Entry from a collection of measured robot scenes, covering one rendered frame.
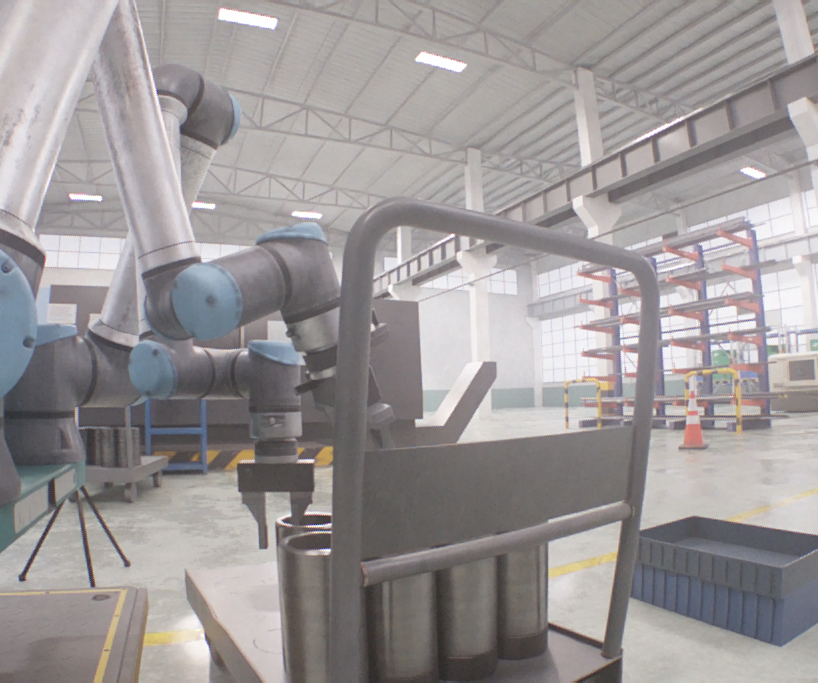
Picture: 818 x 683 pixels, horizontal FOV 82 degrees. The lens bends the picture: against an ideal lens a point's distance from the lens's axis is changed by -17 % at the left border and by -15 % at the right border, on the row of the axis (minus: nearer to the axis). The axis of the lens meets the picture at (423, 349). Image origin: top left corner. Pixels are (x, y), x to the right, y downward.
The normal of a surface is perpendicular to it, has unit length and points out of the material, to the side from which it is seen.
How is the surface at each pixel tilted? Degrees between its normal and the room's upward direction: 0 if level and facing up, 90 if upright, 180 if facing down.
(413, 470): 98
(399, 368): 87
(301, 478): 90
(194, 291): 115
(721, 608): 90
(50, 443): 70
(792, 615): 90
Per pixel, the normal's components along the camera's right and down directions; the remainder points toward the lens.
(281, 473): 0.16, -0.09
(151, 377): -0.37, 0.01
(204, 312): -0.53, 0.37
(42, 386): 0.70, -0.07
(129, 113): 0.40, 0.07
